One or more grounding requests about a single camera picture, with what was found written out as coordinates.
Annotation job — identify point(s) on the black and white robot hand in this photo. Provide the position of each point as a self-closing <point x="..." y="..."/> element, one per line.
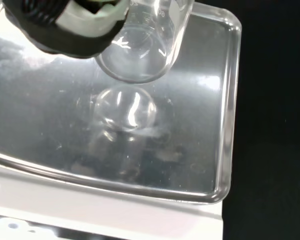
<point x="75" y="27"/>

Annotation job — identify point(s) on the black scalloped bench cloth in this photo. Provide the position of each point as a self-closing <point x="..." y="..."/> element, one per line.
<point x="272" y="125"/>

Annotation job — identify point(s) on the white electronic balance steel pan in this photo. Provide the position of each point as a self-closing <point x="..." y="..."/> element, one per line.
<point x="65" y="125"/>

